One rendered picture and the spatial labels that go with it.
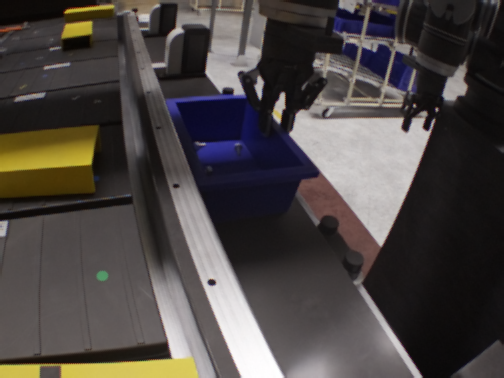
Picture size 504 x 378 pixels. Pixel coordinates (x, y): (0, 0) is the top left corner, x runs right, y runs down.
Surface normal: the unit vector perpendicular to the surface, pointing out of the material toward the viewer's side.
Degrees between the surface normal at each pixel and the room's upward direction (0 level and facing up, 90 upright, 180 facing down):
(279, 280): 0
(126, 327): 0
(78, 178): 90
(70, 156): 0
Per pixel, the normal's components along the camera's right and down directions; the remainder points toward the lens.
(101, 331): 0.13, -0.79
